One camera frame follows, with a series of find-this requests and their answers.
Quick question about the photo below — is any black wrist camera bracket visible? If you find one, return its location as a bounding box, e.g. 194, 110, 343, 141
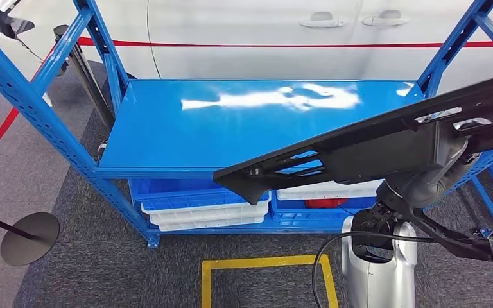
393, 200, 493, 266

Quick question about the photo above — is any black round-base stanchion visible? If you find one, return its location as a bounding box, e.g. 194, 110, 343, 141
53, 24, 116, 133
0, 209, 61, 268

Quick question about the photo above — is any white car door handle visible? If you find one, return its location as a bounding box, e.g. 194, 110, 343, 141
298, 11, 344, 29
361, 10, 410, 27

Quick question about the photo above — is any blue metal shelving rack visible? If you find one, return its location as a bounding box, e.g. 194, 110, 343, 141
0, 0, 493, 250

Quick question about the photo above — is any blue plastic crate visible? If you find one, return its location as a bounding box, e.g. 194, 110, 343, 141
270, 189, 377, 224

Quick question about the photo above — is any black plastic licence plate bracket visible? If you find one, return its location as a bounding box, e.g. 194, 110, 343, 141
213, 70, 493, 206

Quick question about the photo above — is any white car with red stripe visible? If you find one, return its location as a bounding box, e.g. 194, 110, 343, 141
0, 0, 493, 96

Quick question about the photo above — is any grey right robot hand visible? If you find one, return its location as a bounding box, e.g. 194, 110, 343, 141
376, 118, 492, 210

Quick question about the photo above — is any red object in crate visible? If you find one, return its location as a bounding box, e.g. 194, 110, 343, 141
305, 198, 349, 209

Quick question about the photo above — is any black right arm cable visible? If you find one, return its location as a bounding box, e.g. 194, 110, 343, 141
311, 230, 492, 308

